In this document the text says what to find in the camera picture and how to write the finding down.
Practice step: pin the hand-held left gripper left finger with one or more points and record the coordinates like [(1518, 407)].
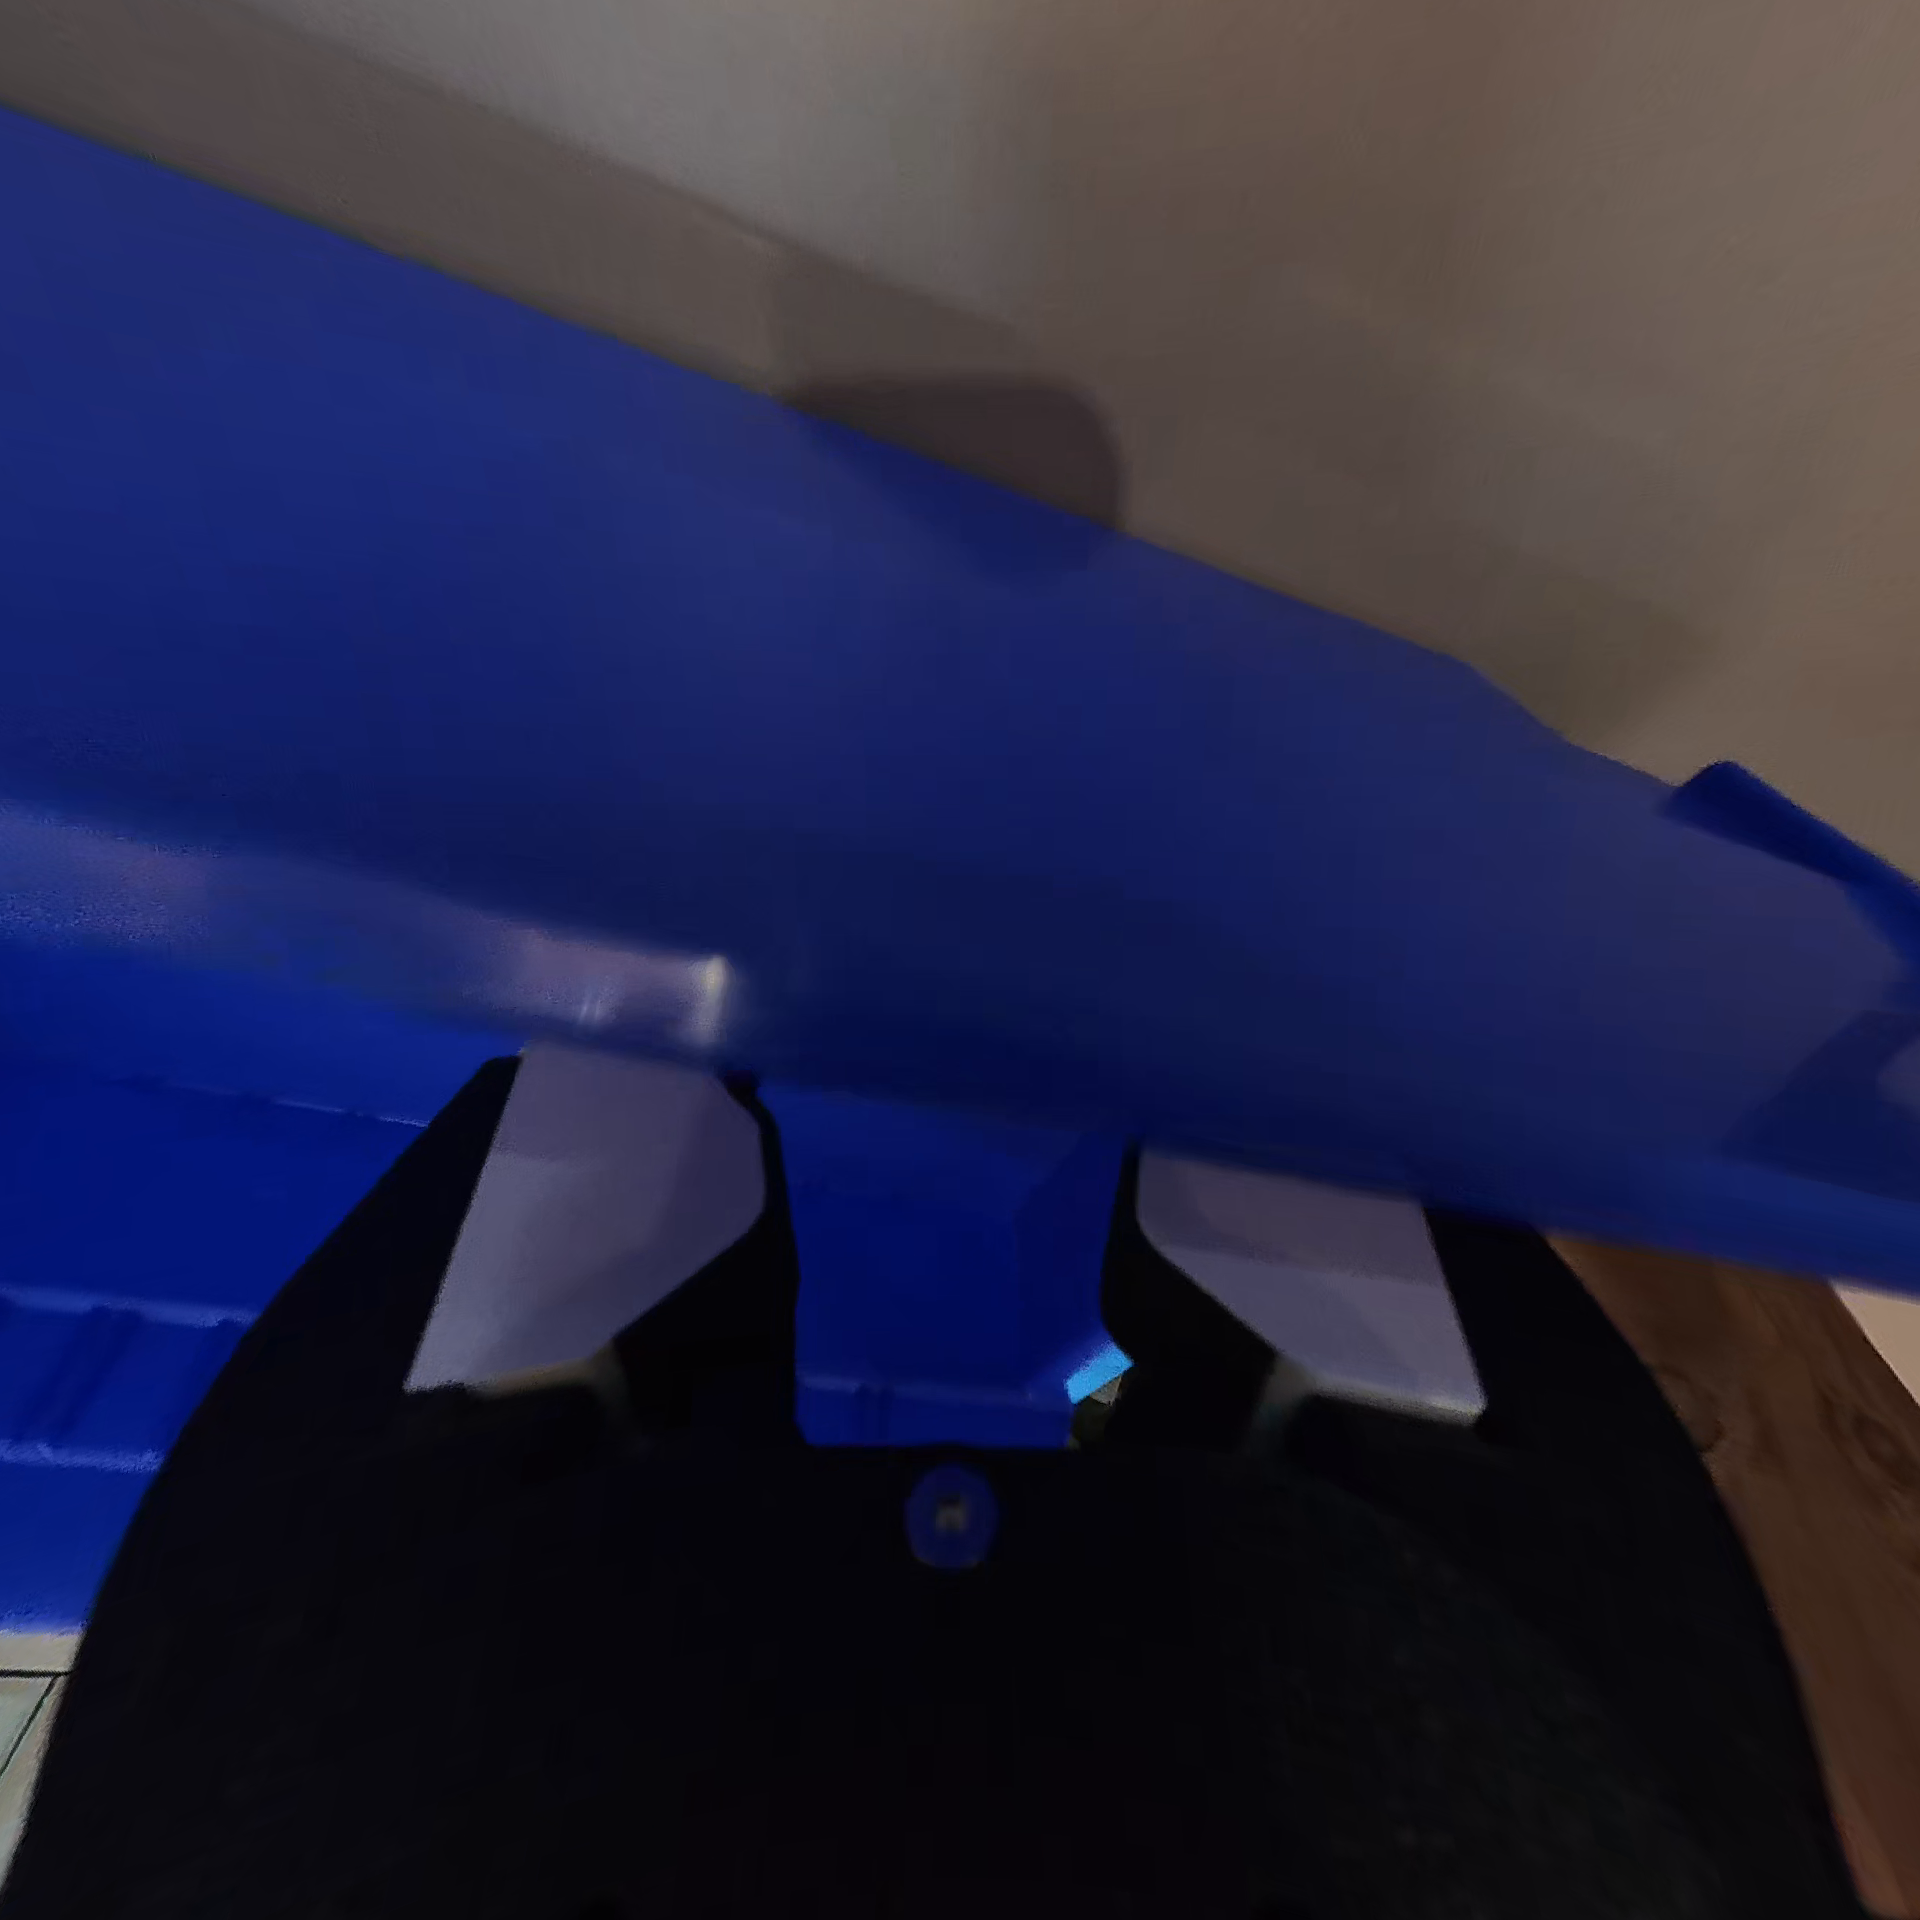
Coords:
[(600, 1200)]

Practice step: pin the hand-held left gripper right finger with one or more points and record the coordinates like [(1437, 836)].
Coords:
[(1306, 1290)]

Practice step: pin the blue plastic bin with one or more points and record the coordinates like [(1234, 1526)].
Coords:
[(750, 674)]

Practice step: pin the brown wooden stool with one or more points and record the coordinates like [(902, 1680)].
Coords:
[(1769, 1471)]

